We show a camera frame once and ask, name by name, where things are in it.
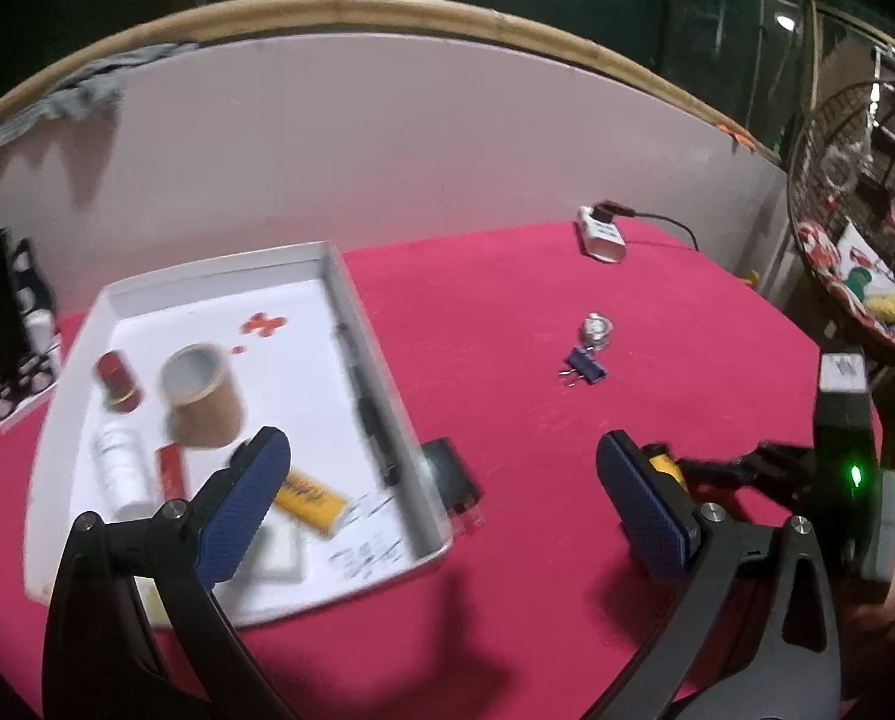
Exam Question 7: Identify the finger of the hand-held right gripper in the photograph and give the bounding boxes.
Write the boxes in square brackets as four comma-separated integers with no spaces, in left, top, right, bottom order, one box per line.
[672,441,819,515]

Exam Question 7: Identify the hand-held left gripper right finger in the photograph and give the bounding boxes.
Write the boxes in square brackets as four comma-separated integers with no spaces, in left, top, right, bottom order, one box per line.
[595,431,842,720]

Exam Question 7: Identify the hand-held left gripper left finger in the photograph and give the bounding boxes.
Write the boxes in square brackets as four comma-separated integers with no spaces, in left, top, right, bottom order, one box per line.
[42,426,298,720]

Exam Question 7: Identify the small yellow lighter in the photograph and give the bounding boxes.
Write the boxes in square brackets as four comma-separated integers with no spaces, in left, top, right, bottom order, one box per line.
[642,446,692,496]

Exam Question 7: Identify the blue binder clip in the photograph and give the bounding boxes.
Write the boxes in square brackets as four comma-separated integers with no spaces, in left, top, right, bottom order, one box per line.
[558,346,608,389]

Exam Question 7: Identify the round metal keyring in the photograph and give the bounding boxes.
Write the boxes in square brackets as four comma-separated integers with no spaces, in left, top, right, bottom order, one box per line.
[578,313,617,350]

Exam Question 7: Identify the white cardboard tray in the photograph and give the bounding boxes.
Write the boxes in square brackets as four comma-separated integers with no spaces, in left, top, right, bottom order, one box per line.
[23,240,454,629]

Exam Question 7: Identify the white rectangular case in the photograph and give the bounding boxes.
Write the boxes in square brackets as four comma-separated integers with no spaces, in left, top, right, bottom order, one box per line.
[233,521,306,586]

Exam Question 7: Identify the yellow box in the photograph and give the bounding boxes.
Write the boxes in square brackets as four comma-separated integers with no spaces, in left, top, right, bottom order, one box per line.
[274,469,352,539]

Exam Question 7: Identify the red lighter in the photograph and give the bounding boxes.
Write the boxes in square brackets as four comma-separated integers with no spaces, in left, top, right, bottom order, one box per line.
[154,444,191,502]

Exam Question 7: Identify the brown cardboard tube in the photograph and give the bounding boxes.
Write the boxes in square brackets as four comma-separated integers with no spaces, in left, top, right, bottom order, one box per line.
[158,343,249,451]

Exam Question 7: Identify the white bottle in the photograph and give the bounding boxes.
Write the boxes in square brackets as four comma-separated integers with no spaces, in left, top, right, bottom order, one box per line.
[91,424,155,518]

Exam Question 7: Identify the red white floral cushion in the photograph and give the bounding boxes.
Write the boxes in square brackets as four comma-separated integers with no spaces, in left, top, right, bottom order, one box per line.
[792,219,895,353]

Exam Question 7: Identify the black pen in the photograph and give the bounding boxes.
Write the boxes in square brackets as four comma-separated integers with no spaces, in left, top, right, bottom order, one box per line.
[332,322,403,488]

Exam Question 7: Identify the white cloth with green print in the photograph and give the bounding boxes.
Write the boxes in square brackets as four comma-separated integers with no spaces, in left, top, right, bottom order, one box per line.
[837,221,895,301]

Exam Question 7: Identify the red cylinder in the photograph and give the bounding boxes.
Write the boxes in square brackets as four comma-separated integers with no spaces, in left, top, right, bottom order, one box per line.
[93,351,142,415]

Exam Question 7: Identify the small black box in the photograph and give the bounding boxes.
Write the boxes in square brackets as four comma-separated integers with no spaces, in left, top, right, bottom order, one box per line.
[419,436,486,537]

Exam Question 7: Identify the wicker hanging chair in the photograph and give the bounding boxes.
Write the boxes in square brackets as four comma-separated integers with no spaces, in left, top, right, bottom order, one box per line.
[788,79,895,365]

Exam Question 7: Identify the white power strip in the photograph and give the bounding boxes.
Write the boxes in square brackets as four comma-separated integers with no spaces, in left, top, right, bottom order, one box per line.
[573,204,628,265]

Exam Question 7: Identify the black white polka dot box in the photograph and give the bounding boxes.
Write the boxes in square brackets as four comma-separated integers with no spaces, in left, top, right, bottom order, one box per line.
[0,227,64,434]

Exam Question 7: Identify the grey cloth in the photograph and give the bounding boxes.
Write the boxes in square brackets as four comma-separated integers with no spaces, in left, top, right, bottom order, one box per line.
[0,41,200,173]

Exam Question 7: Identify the black plug with cable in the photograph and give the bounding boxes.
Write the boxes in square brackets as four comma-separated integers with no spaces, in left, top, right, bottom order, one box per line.
[593,199,699,252]

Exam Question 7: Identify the bamboo wall rail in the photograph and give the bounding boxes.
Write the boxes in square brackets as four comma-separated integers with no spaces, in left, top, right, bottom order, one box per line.
[0,0,782,162]

